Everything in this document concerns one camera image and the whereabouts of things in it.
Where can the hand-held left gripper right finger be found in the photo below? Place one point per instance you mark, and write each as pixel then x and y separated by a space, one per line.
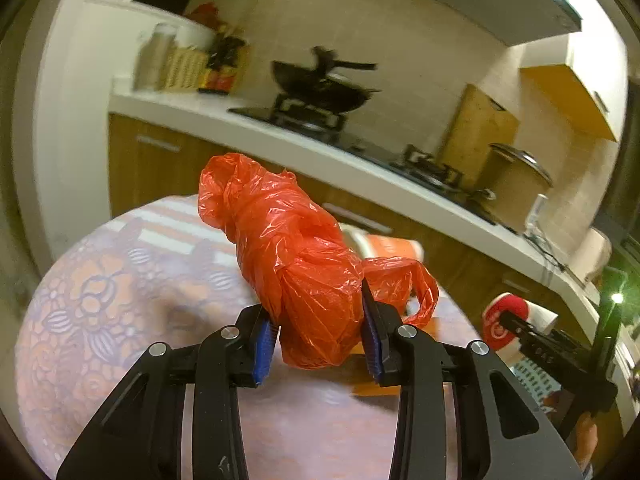
pixel 371 345

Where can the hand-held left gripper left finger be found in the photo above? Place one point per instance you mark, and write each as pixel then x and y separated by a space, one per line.
pixel 262 355

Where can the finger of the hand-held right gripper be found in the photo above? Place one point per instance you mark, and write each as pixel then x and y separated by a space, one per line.
pixel 545 342

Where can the red and white paper cup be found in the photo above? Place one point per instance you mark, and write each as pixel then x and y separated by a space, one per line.
pixel 492 310

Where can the orange paper cup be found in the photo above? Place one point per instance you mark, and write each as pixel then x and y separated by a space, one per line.
pixel 390 247

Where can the red plastic bag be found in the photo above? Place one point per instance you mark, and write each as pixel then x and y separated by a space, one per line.
pixel 300 260

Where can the person's right hand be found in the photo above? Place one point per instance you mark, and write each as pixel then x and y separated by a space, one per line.
pixel 585 440

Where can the dotted patterned bag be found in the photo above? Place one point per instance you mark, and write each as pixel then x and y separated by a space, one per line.
pixel 535 380

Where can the round floral-cloth table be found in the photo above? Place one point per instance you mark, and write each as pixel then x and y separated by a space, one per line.
pixel 125 310

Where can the beige cooking pot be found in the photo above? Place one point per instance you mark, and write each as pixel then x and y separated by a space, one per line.
pixel 515 200

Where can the metal pot lid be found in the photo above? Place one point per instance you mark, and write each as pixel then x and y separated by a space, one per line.
pixel 525 162

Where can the black gas stove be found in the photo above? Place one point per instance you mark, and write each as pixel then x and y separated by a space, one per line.
pixel 375 152

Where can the wooden base cabinets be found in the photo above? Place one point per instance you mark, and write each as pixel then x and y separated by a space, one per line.
pixel 150 170

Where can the wooden cutting board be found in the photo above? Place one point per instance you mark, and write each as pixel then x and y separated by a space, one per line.
pixel 475 130

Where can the white kitchen counter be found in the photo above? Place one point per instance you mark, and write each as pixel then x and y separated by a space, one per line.
pixel 210 120

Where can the black wok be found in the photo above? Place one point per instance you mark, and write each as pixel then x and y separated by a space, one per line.
pixel 325 92

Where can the dark sauce bottle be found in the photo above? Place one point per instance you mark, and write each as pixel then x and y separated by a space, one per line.
pixel 217 67
pixel 237 67

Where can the beige utensil basket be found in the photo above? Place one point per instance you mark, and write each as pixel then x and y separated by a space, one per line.
pixel 185 67

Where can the white jar with lid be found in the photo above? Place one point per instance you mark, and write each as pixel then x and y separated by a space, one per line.
pixel 150 60

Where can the white container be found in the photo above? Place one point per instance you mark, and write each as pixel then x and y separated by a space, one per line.
pixel 195 35

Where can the range hood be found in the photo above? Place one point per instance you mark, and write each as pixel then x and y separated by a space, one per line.
pixel 475 5

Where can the yellow wall cabinet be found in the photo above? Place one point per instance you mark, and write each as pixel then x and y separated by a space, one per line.
pixel 595 60

